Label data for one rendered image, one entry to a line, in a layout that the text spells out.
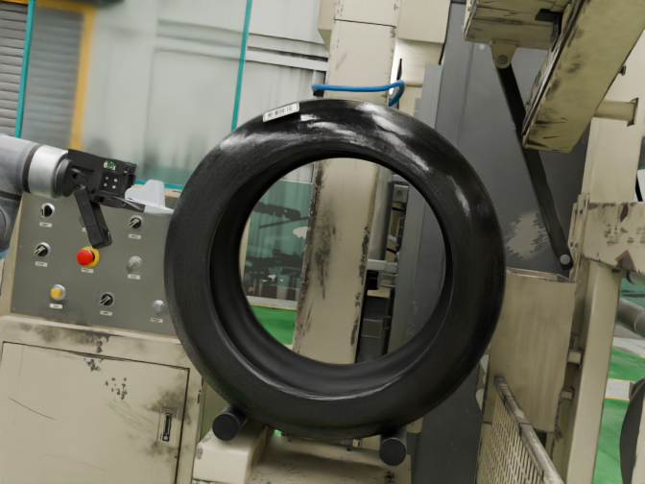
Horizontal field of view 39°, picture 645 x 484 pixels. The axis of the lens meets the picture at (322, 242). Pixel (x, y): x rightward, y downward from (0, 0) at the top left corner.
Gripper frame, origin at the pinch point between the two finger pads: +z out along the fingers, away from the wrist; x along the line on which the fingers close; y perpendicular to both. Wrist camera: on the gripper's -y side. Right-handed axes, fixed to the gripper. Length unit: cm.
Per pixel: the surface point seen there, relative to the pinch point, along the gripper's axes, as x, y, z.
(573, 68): -14, 39, 60
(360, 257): 26.7, -0.6, 33.8
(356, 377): 15.4, -22.3, 39.2
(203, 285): -12.3, -8.7, 11.6
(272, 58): 906, 138, -153
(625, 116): 8, 37, 74
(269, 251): 910, -82, -101
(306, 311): 26.7, -14.1, 25.9
